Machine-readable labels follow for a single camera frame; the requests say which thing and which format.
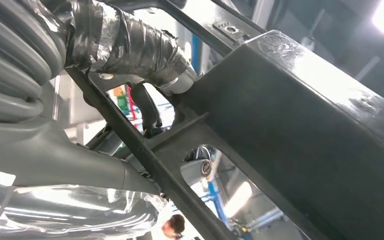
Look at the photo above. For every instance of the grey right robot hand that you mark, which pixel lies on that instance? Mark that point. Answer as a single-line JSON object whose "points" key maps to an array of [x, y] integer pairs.
{"points": [[62, 165]]}

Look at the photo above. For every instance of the person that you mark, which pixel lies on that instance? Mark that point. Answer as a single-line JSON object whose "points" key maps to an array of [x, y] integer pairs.
{"points": [[175, 225]]}

